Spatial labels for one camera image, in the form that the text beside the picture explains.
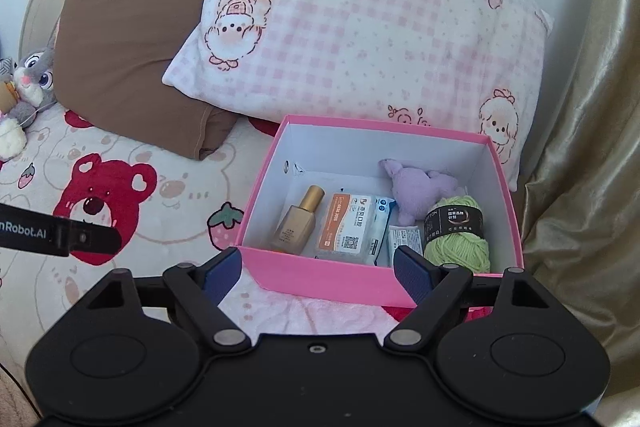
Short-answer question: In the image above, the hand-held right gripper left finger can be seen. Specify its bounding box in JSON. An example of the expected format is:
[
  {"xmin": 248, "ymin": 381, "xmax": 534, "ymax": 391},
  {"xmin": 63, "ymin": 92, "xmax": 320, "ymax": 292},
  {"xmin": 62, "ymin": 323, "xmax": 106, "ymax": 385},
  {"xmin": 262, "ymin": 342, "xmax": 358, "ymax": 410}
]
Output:
[{"xmin": 72, "ymin": 247, "xmax": 253, "ymax": 350}]

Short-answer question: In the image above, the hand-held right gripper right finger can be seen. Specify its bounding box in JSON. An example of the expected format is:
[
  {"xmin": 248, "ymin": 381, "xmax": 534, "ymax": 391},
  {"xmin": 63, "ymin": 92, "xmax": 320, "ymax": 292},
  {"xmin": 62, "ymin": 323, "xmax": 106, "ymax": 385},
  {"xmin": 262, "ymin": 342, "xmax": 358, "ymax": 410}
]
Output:
[{"xmin": 382, "ymin": 246, "xmax": 558, "ymax": 350}]

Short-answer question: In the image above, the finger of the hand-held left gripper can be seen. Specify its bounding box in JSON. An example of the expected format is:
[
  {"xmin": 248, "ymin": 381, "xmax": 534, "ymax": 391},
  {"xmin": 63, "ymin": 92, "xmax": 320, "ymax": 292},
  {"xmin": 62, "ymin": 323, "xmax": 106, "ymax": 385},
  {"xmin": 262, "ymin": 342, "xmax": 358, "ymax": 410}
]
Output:
[{"xmin": 67, "ymin": 218, "xmax": 122, "ymax": 257}]

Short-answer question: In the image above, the small white printed packet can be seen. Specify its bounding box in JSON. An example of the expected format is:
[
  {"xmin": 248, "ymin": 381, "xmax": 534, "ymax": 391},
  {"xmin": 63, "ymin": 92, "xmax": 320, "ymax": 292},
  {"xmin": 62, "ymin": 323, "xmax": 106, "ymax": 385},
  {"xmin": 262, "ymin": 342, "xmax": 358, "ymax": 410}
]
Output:
[{"xmin": 387, "ymin": 224, "xmax": 426, "ymax": 269}]

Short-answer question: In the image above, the green yarn ball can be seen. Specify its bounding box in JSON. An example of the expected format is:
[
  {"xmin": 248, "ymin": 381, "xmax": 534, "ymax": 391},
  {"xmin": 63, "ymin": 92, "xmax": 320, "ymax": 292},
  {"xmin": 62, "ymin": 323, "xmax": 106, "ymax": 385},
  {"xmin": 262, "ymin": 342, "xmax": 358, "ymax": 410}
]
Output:
[{"xmin": 422, "ymin": 194, "xmax": 492, "ymax": 275}]

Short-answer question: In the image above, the clear plastic pack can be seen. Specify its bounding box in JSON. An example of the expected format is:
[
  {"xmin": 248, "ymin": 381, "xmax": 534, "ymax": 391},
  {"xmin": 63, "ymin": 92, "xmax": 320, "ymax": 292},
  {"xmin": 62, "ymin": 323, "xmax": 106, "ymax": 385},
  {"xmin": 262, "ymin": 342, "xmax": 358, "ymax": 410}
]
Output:
[{"xmin": 314, "ymin": 192, "xmax": 391, "ymax": 264}]

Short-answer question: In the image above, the beige foundation bottle gold cap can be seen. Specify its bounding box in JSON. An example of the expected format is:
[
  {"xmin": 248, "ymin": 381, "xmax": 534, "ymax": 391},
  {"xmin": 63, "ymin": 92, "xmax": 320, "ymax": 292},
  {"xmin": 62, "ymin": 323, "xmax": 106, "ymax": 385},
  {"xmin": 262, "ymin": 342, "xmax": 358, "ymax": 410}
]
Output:
[{"xmin": 270, "ymin": 185, "xmax": 326, "ymax": 255}]

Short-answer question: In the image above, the pink cardboard box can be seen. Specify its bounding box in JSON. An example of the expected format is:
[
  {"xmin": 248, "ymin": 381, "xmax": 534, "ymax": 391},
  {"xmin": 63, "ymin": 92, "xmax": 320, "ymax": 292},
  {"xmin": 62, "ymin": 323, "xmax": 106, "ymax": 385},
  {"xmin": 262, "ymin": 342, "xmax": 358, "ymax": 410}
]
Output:
[{"xmin": 235, "ymin": 114, "xmax": 526, "ymax": 309}]

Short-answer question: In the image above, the purple plush toy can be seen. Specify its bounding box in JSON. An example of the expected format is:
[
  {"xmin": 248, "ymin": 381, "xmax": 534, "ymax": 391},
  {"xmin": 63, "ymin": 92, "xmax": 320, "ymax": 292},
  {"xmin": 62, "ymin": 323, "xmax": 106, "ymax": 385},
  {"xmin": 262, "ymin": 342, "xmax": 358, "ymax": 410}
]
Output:
[{"xmin": 377, "ymin": 158, "xmax": 458, "ymax": 228}]

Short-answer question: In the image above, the printed bear blanket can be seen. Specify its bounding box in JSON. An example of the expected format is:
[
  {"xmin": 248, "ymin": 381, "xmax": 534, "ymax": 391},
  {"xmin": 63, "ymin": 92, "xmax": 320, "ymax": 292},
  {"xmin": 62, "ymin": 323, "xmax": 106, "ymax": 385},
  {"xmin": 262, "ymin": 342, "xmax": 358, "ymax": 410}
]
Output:
[{"xmin": 0, "ymin": 104, "xmax": 416, "ymax": 358}]

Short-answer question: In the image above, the white fluffy plush toy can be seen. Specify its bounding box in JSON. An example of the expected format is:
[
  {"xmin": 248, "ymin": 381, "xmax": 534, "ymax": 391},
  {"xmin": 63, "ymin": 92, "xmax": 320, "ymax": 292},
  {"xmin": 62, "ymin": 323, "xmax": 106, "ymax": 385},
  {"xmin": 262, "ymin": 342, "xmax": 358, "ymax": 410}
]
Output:
[{"xmin": 0, "ymin": 117, "xmax": 27, "ymax": 160}]

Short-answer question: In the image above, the small tan plush toy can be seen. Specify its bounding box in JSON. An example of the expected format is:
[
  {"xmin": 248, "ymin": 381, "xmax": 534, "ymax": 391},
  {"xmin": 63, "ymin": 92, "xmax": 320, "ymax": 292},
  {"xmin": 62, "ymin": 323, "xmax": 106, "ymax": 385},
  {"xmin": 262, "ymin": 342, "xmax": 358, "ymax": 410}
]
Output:
[{"xmin": 0, "ymin": 79, "xmax": 18, "ymax": 114}]

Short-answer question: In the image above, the grey bunny plush toy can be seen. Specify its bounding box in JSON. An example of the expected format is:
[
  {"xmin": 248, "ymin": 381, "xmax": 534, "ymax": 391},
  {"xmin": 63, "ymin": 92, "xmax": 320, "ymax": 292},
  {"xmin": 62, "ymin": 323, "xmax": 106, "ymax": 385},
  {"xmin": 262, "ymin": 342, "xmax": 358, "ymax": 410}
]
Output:
[{"xmin": 9, "ymin": 37, "xmax": 58, "ymax": 128}]

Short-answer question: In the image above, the brown pillow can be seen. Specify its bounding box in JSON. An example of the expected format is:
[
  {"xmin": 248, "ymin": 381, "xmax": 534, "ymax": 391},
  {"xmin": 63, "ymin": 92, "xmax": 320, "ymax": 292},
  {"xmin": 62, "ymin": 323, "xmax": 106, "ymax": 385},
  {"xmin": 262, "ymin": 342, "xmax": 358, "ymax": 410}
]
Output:
[{"xmin": 52, "ymin": 0, "xmax": 238, "ymax": 161}]

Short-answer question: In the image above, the gold curtain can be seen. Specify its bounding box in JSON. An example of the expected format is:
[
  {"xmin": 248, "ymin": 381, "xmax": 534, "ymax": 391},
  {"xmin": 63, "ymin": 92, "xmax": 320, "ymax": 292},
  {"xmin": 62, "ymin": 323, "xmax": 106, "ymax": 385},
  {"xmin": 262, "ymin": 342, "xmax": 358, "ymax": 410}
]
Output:
[{"xmin": 517, "ymin": 0, "xmax": 640, "ymax": 398}]

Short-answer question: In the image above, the pink checked cartoon pillow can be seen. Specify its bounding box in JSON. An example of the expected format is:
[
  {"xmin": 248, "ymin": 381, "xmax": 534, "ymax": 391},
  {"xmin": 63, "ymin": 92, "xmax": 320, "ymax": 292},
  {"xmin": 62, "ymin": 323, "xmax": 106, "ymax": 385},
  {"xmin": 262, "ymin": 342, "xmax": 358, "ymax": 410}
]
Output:
[{"xmin": 161, "ymin": 0, "xmax": 555, "ymax": 192}]

